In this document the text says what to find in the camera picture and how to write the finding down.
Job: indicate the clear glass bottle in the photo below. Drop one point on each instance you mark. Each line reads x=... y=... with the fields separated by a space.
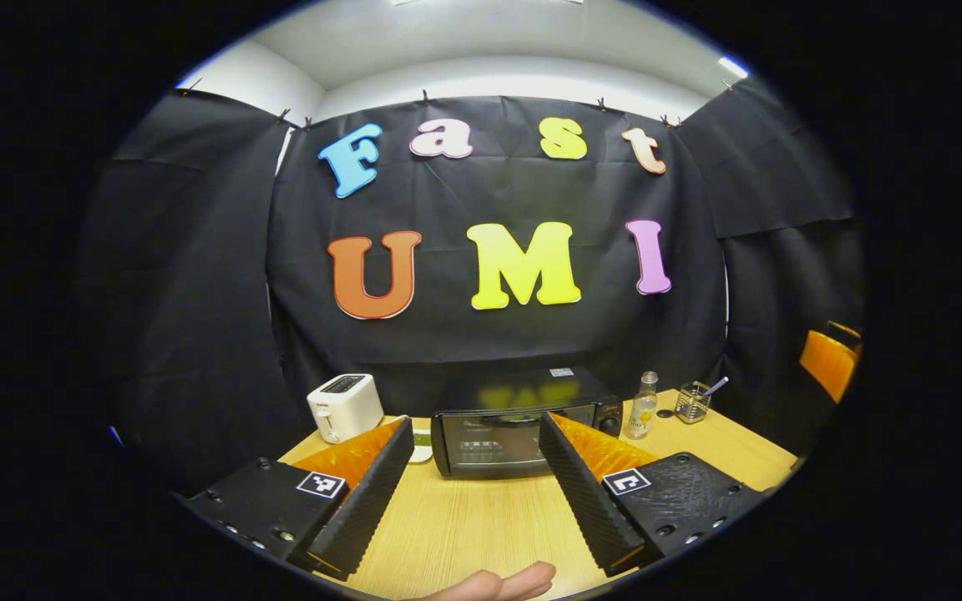
x=641 y=413

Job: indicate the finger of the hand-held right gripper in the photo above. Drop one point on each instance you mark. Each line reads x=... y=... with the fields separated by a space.
x=827 y=363

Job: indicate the metal spoon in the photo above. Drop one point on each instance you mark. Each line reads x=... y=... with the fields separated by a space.
x=716 y=386

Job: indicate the small ceiling light panel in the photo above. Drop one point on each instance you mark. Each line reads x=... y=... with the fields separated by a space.
x=733 y=67

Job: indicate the white divided grain dish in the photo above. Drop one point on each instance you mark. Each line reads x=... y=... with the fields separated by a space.
x=421 y=446

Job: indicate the black backdrop cloth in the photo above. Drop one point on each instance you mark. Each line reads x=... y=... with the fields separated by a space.
x=197 y=292

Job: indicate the white toaster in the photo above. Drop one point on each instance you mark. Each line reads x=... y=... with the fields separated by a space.
x=346 y=407

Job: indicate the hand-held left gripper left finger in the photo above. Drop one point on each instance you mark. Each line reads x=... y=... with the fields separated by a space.
x=368 y=501

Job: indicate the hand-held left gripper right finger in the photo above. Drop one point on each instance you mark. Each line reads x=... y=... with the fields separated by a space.
x=585 y=499

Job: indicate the black electric oven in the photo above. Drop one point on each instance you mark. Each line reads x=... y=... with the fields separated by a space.
x=489 y=442

